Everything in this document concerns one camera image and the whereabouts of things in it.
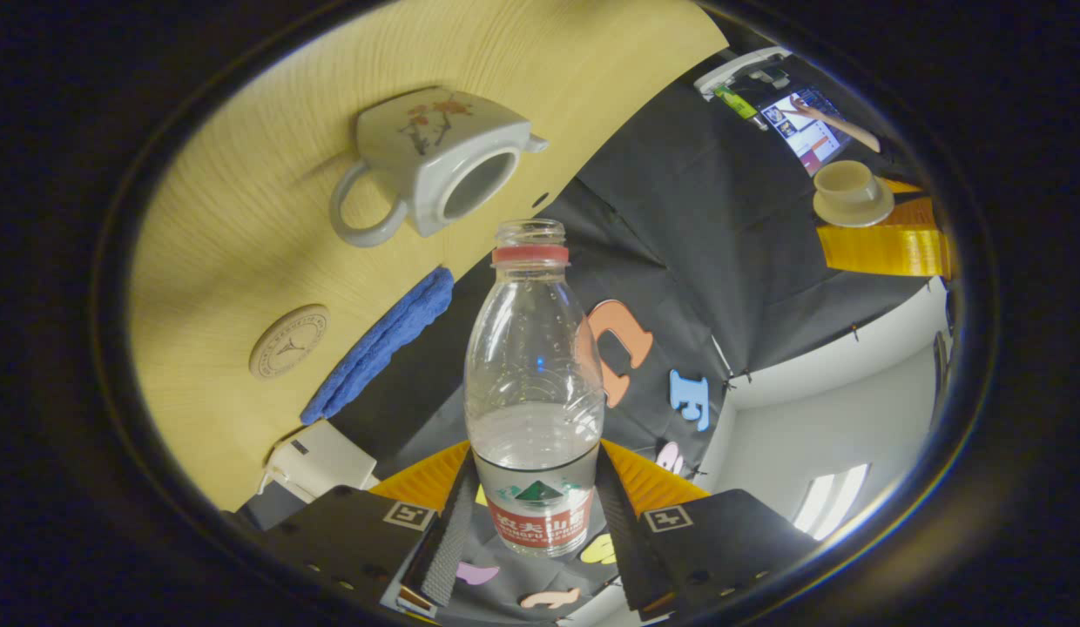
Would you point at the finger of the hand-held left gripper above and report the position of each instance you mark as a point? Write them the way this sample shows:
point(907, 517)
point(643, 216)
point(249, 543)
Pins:
point(914, 209)
point(888, 252)

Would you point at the round brown coaster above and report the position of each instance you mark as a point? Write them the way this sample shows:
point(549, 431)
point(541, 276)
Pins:
point(289, 341)

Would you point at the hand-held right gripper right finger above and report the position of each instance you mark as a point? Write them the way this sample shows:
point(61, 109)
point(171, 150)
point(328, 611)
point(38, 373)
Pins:
point(623, 540)

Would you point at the white toaster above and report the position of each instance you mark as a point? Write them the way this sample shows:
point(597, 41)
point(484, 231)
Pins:
point(327, 461)

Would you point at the clear plastic water bottle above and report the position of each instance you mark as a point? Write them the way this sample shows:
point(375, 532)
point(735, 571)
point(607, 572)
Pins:
point(536, 392)

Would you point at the white teacup lid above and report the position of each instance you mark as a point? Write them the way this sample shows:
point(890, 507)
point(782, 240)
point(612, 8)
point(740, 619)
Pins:
point(849, 196)

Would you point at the blue folded towel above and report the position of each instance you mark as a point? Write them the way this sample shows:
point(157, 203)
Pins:
point(383, 344)

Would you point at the computer monitor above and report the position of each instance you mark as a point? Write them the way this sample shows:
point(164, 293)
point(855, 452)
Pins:
point(806, 139)

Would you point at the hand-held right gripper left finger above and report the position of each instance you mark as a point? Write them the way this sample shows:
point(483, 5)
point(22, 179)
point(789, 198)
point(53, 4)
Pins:
point(448, 540)

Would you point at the ceiling light panel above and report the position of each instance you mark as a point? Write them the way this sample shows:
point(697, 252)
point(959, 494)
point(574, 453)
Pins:
point(832, 501)

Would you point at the white ceramic teacup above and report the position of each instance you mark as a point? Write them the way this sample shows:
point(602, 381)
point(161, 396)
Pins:
point(418, 165)

